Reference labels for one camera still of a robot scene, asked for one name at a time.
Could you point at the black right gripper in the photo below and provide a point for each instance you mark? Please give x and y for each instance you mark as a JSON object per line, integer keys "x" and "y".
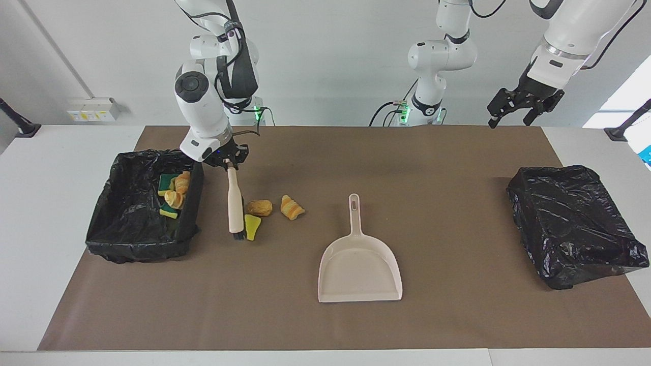
{"x": 230, "y": 152}

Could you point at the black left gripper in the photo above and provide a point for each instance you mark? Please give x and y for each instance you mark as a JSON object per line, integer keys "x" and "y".
{"x": 539, "y": 97}

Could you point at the beige hand brush black bristles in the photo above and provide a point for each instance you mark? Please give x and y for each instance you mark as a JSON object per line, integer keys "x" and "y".
{"x": 235, "y": 203}

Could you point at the small croissant pastry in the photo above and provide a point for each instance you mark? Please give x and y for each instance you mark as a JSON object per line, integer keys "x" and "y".
{"x": 183, "y": 182}

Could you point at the pale pastry piece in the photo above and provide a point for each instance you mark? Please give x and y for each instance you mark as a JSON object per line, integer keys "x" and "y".
{"x": 174, "y": 199}

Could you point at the yellow green sponge piece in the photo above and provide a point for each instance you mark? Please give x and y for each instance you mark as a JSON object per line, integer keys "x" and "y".
{"x": 169, "y": 212}
{"x": 166, "y": 184}

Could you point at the pale pink plastic dustpan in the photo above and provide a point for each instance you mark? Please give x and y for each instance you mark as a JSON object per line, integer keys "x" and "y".
{"x": 358, "y": 269}

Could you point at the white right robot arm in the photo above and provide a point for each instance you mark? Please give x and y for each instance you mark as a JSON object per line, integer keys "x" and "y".
{"x": 203, "y": 117}

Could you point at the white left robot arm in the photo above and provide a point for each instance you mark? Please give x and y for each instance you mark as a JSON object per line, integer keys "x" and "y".
{"x": 574, "y": 30}

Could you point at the black bag lined bin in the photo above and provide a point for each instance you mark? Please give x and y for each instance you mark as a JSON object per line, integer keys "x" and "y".
{"x": 574, "y": 223}
{"x": 132, "y": 223}

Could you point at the striped croissant pastry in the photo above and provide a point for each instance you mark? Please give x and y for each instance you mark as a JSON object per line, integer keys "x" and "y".
{"x": 292, "y": 208}

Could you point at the black clamp stand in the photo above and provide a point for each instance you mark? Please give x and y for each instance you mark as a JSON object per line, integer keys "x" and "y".
{"x": 618, "y": 133}
{"x": 23, "y": 128}

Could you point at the blue object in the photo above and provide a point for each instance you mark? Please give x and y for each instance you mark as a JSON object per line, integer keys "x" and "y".
{"x": 647, "y": 155}

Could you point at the brown paper table mat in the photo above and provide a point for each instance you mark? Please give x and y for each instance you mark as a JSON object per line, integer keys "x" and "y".
{"x": 305, "y": 325}

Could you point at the white wall socket box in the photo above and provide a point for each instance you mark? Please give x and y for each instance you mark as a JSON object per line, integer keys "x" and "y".
{"x": 91, "y": 109}

